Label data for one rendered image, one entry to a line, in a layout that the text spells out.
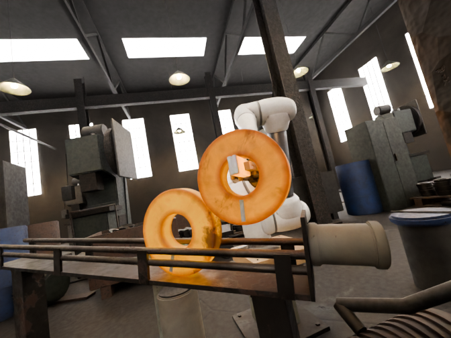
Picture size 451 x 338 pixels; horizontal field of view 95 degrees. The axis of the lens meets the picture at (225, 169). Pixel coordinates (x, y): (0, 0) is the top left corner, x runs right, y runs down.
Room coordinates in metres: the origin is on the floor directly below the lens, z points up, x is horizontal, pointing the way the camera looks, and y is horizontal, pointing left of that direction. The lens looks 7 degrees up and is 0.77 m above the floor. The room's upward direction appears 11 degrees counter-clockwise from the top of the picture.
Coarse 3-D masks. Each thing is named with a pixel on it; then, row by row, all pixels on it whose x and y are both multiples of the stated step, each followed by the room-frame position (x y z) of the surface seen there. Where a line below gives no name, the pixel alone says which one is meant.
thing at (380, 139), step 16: (352, 128) 3.59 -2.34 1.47; (368, 128) 3.34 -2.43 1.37; (384, 128) 3.42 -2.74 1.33; (400, 128) 3.50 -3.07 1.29; (352, 144) 3.67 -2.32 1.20; (368, 144) 3.38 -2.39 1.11; (384, 144) 3.39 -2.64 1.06; (400, 144) 3.47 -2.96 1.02; (352, 160) 3.76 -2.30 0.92; (384, 160) 3.37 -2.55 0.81; (400, 160) 3.45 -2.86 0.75; (384, 176) 3.34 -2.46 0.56; (400, 176) 3.42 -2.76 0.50; (384, 192) 3.36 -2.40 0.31; (400, 192) 3.40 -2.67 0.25; (416, 192) 3.48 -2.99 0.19; (384, 208) 3.44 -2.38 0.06; (400, 208) 3.38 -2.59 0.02
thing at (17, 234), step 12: (12, 228) 2.20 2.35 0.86; (24, 228) 2.35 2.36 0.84; (0, 240) 2.11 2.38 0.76; (12, 240) 2.19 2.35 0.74; (24, 252) 2.31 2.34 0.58; (0, 276) 2.09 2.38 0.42; (0, 288) 2.09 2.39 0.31; (12, 288) 2.17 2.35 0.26; (0, 300) 2.09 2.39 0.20; (12, 300) 2.16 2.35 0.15; (0, 312) 2.08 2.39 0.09; (12, 312) 2.16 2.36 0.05
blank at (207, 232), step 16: (176, 192) 0.38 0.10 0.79; (192, 192) 0.37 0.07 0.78; (160, 208) 0.39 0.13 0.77; (176, 208) 0.38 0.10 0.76; (192, 208) 0.37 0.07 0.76; (144, 224) 0.41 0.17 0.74; (160, 224) 0.39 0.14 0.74; (192, 224) 0.37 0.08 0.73; (208, 224) 0.36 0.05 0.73; (144, 240) 0.41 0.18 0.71; (160, 240) 0.39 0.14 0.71; (176, 240) 0.42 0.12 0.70; (192, 240) 0.37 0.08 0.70; (208, 240) 0.36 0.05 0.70; (160, 256) 0.40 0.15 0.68; (176, 256) 0.38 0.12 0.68; (192, 256) 0.37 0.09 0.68; (208, 256) 0.36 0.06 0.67; (176, 272) 0.39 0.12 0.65; (192, 272) 0.37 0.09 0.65
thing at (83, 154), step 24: (72, 144) 4.27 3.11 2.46; (96, 144) 4.30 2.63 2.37; (120, 144) 4.59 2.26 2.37; (72, 168) 4.28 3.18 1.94; (96, 168) 4.31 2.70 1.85; (120, 168) 4.42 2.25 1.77; (72, 192) 4.37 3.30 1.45; (96, 192) 4.81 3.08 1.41; (120, 192) 5.01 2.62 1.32; (72, 216) 4.19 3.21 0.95; (96, 216) 4.25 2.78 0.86; (120, 216) 4.82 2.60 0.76
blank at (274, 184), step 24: (216, 144) 0.34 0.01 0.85; (240, 144) 0.33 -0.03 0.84; (264, 144) 0.31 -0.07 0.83; (216, 168) 0.34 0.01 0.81; (264, 168) 0.32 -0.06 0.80; (288, 168) 0.30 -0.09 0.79; (216, 192) 0.35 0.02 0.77; (264, 192) 0.32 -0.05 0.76; (288, 192) 0.33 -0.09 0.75; (240, 216) 0.33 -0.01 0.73; (264, 216) 0.32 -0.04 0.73
